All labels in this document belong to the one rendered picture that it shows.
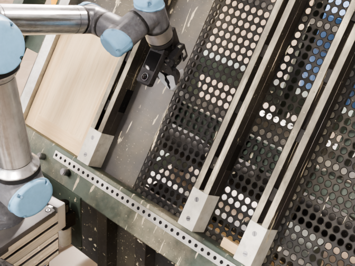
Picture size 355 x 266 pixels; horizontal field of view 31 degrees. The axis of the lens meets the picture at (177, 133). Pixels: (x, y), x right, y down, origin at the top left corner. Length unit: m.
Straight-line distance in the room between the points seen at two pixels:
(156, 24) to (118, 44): 0.12
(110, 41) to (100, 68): 0.75
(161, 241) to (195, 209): 0.17
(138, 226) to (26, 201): 0.61
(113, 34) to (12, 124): 0.35
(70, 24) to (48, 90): 0.88
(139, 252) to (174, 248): 0.50
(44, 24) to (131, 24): 0.22
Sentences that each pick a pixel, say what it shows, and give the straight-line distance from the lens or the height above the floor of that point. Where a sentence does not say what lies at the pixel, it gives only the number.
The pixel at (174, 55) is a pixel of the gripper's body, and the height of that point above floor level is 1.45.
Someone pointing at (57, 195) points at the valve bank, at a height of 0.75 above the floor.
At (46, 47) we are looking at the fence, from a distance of 2.58.
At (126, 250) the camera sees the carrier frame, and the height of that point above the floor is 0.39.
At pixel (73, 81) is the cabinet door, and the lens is 2.48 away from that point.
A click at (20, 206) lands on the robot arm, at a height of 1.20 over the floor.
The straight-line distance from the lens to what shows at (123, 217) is 2.19.
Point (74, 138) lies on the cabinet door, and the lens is 2.42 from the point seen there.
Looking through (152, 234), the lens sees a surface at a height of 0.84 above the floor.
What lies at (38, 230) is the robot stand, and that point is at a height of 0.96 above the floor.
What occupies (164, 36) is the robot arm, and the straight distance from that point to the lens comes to 1.75.
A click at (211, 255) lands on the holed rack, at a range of 1.99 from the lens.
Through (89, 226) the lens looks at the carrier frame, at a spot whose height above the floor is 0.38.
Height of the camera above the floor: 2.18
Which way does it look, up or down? 30 degrees down
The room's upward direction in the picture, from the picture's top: 4 degrees clockwise
